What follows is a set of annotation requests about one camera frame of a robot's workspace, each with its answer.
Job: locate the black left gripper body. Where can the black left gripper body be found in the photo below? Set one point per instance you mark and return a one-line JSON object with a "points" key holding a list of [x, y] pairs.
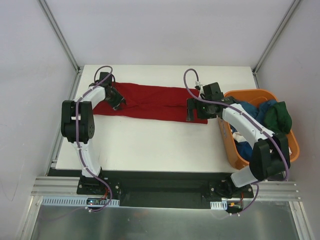
{"points": [[115, 98]]}

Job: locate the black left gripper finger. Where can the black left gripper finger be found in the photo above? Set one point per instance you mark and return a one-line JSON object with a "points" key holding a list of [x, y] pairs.
{"points": [[121, 101], [118, 107]]}

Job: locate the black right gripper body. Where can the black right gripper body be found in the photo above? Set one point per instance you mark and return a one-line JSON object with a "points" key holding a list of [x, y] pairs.
{"points": [[191, 109]]}

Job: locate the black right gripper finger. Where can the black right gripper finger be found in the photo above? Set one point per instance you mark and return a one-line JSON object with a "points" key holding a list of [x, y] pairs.
{"points": [[191, 115], [191, 104]]}

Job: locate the red t-shirt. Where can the red t-shirt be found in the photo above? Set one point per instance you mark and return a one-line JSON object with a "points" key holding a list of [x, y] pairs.
{"points": [[148, 102]]}

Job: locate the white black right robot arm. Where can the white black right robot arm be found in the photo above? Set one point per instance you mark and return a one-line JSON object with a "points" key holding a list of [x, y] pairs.
{"points": [[270, 151]]}

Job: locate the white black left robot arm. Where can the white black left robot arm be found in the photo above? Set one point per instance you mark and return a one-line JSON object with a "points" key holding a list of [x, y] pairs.
{"points": [[77, 120]]}

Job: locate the white t-shirt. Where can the white t-shirt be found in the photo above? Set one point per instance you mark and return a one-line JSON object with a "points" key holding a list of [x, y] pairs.
{"points": [[242, 146]]}

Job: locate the blue t-shirt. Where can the blue t-shirt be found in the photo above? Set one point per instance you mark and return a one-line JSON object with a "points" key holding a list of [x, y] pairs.
{"points": [[258, 113]]}

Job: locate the orange plastic laundry basket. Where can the orange plastic laundry basket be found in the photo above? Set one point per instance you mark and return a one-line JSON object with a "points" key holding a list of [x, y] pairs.
{"points": [[254, 97]]}

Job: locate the green t-shirt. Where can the green t-shirt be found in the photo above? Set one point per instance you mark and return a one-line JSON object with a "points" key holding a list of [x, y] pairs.
{"points": [[278, 119]]}

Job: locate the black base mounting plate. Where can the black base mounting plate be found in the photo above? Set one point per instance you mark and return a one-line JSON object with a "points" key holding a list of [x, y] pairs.
{"points": [[156, 189]]}

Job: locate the left aluminium frame post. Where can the left aluminium frame post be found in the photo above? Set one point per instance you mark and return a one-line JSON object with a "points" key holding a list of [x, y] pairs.
{"points": [[59, 34]]}

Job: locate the aluminium frame post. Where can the aluminium frame post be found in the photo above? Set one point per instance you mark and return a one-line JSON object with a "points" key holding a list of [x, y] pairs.
{"points": [[276, 35], [59, 34]]}

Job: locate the right white cable duct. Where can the right white cable duct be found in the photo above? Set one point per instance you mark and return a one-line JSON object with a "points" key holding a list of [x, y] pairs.
{"points": [[218, 205]]}

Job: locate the white cable duct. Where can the white cable duct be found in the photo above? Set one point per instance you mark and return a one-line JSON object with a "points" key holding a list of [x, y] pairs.
{"points": [[218, 205], [68, 201]]}

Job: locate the aluminium front rail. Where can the aluminium front rail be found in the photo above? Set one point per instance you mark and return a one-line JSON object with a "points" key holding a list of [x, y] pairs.
{"points": [[67, 186]]}

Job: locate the left white cable duct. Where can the left white cable duct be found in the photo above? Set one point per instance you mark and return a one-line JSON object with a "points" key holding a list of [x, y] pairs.
{"points": [[68, 201]]}

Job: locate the right aluminium frame post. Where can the right aluminium frame post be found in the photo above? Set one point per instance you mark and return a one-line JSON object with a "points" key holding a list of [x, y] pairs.
{"points": [[276, 35]]}

